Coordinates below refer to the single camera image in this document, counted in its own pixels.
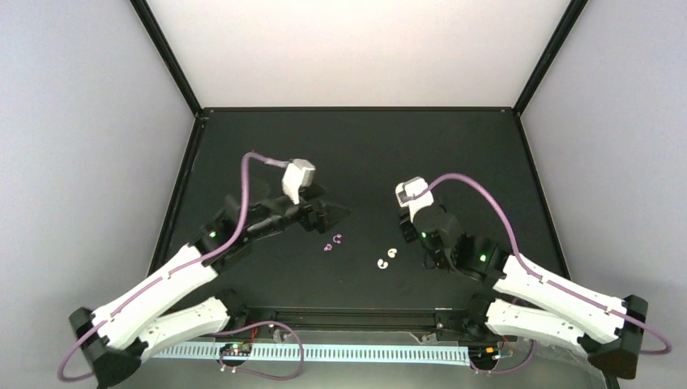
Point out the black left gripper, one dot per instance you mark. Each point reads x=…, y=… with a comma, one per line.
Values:
x=320, y=221

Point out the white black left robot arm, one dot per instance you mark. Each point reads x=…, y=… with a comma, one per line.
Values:
x=118, y=337

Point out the black rear right frame post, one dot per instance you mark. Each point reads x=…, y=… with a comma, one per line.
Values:
x=564, y=27

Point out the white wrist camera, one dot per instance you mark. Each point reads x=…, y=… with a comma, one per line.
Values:
x=299, y=173
x=414, y=195

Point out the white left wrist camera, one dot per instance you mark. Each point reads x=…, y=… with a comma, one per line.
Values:
x=299, y=173

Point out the black rear left frame post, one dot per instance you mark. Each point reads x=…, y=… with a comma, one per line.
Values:
x=164, y=49

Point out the white slotted cable duct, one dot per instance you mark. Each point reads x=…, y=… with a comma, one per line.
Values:
x=354, y=353

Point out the black frame post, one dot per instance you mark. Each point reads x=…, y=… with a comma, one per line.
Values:
x=564, y=27
x=164, y=49

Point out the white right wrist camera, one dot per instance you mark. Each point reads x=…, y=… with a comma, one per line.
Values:
x=414, y=195

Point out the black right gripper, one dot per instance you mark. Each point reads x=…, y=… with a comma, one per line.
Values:
x=403, y=214

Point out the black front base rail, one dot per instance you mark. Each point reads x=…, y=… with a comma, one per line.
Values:
x=320, y=319

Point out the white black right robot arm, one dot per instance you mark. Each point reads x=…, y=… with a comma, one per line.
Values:
x=521, y=299

